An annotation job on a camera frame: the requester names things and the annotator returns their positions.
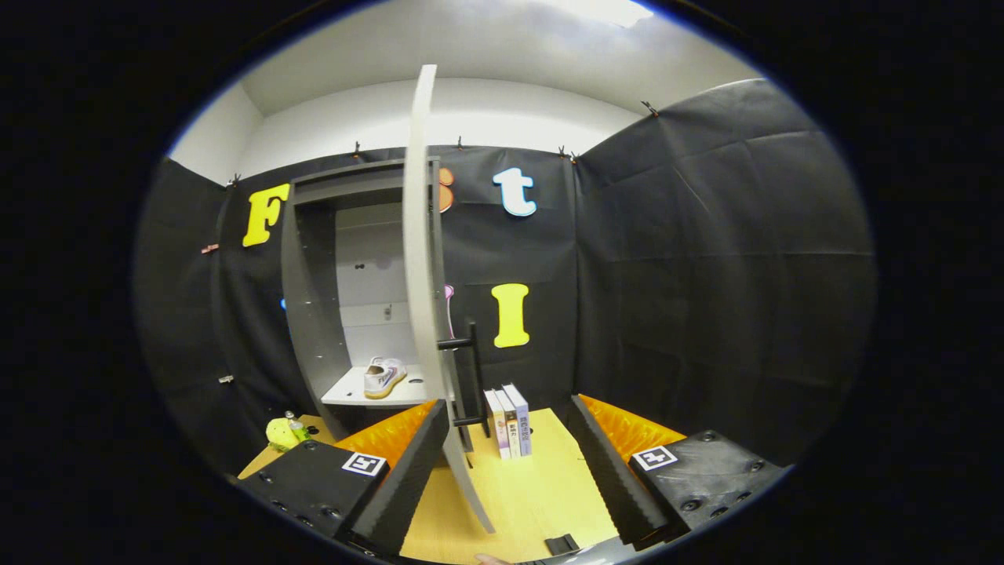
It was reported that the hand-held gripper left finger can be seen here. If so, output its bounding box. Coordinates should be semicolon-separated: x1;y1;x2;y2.
235;399;453;558

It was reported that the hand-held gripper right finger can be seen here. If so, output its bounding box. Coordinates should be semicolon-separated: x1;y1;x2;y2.
566;394;789;550

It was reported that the white shoe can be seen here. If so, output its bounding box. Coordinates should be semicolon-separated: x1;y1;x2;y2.
362;357;409;400

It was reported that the black door handle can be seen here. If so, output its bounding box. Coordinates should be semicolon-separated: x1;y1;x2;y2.
436;319;492;440

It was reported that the grey shoe cabinet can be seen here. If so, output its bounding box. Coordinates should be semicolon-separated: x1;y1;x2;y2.
280;157;448;440

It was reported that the beige shoe cabinet door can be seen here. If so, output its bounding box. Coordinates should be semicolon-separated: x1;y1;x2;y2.
402;64;497;534

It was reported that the yellow label spine book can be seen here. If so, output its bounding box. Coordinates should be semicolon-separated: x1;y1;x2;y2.
496;387;522;458

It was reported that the pale pink spine book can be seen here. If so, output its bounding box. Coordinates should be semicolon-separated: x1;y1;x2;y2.
484;389;511;460

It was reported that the yellow plush toy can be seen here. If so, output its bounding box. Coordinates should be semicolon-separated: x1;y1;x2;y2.
265;417;299;452

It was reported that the black backdrop cloth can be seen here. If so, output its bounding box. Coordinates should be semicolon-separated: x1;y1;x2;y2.
133;78;877;479

